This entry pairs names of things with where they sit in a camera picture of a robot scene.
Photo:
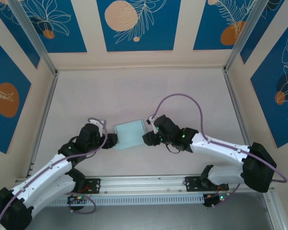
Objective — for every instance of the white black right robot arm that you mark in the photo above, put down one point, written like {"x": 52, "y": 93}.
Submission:
{"x": 218, "y": 148}

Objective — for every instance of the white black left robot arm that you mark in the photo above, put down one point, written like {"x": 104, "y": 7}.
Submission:
{"x": 45, "y": 167}

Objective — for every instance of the teal paper box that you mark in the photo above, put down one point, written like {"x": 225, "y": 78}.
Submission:
{"x": 130, "y": 135}

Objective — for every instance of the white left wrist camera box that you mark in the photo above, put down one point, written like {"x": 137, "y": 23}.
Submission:
{"x": 97, "y": 122}

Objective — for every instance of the aluminium corner post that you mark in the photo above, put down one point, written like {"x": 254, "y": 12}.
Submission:
{"x": 31, "y": 31}
{"x": 242, "y": 36}

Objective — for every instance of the aluminium mounting rail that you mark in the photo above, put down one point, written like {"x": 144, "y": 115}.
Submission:
{"x": 144, "y": 184}

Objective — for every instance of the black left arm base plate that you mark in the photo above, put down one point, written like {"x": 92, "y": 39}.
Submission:
{"x": 94, "y": 185}

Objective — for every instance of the silver aluminium frame bar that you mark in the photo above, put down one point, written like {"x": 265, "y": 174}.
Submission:
{"x": 272, "y": 210}

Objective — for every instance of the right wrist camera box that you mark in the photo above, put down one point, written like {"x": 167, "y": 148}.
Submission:
{"x": 150, "y": 119}

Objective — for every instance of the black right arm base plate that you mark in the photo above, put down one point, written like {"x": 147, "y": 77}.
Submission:
{"x": 193, "y": 184}

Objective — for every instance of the aluminium table side rail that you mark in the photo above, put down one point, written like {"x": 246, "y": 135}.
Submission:
{"x": 240, "y": 107}
{"x": 42, "y": 115}

